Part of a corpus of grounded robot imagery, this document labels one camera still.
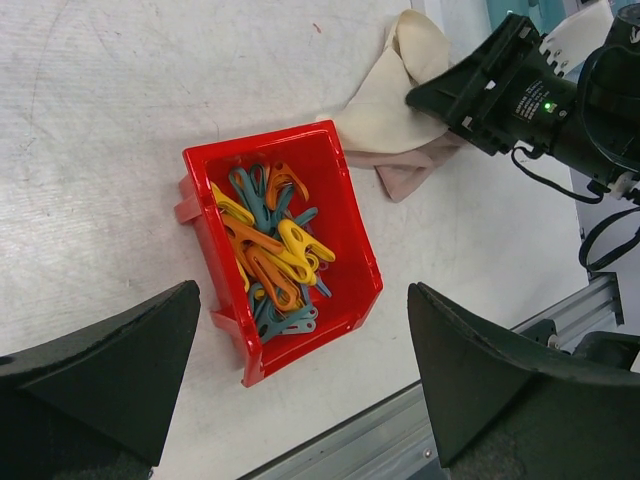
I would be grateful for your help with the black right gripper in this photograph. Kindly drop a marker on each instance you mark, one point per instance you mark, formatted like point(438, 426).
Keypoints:
point(503, 93)

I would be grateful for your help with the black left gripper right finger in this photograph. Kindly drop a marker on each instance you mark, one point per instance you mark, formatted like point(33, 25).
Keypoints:
point(503, 406)

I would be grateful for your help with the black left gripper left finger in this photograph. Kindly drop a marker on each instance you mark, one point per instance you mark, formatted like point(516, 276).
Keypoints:
point(97, 403)

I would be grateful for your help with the pink cream underwear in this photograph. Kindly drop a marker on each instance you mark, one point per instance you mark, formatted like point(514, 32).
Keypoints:
point(378, 130)

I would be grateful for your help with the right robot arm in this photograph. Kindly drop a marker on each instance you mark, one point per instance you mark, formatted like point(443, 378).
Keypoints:
point(599, 131)

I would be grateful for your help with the teal plastic basket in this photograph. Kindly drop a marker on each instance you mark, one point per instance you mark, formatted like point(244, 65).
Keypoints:
point(525, 10)

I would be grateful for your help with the pile of coloured clothespins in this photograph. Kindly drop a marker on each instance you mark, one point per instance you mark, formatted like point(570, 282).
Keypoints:
point(279, 258)

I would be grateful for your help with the red plastic bin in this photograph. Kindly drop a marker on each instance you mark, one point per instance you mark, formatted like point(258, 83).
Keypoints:
point(314, 153)

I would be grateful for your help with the aluminium rail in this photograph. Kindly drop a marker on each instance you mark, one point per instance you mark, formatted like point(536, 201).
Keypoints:
point(394, 438)

